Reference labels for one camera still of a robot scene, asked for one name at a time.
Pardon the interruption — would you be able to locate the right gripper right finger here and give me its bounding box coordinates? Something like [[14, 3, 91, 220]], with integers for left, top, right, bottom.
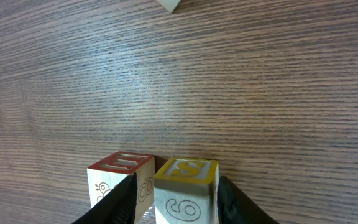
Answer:
[[217, 176, 278, 224]]

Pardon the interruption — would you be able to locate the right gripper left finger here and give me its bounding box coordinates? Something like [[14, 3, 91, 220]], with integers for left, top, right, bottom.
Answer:
[[73, 173, 137, 224]]

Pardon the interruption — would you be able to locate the blue-edged block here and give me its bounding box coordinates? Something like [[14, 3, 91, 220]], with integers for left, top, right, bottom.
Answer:
[[157, 0, 181, 13]]

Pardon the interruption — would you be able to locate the red-edged block far right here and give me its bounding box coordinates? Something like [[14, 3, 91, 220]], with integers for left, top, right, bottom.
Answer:
[[87, 152, 155, 222]]

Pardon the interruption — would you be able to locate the yellow letter S block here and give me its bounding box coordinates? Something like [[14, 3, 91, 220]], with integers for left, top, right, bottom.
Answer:
[[154, 157, 219, 224]]

